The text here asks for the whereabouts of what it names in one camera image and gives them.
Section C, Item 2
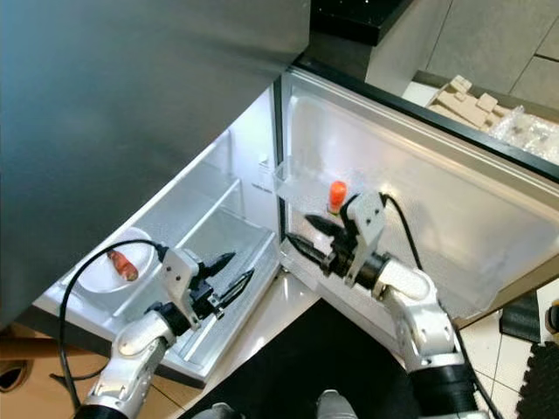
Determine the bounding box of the clear plastic bag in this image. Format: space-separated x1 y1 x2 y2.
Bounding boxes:
488 104 559 163

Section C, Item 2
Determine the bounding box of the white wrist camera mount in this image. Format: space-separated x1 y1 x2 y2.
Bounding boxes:
161 246 203 329
349 191 390 288

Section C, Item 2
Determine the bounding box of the silver freezer door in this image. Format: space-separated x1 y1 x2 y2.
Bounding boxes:
0 0 314 333

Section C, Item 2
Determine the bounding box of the tan moulded pulp packaging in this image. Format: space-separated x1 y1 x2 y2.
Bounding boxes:
425 73 513 131

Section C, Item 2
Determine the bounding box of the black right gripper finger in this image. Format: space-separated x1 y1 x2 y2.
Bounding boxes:
286 232 342 271
305 212 358 244

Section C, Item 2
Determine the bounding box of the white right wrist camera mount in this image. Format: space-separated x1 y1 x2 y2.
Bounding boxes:
349 191 390 288

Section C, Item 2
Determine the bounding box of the silver robot left foot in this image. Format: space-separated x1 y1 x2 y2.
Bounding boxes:
191 401 233 419

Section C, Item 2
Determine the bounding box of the black floor mat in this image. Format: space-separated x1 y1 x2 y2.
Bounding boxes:
173 297 433 419

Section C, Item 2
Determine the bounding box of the black foam floor tile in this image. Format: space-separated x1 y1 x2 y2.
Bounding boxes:
514 340 559 419

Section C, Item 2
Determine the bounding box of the silver robot right foot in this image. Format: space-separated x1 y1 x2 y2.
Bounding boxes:
314 389 360 419

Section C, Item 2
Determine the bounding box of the small black pedal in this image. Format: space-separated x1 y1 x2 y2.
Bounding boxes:
497 292 543 342

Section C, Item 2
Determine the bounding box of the white bowl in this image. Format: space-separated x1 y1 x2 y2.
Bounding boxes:
73 226 152 294

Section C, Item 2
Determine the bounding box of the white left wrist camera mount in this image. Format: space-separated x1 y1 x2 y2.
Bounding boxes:
161 246 203 329

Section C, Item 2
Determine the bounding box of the grey kitchen cabinet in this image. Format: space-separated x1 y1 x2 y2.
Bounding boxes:
367 0 559 111

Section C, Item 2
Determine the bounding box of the silver robot foot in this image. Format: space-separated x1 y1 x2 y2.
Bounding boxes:
314 389 360 419
191 401 233 419

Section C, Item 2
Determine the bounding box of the yellow and blue container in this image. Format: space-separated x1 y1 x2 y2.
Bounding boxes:
545 300 559 338

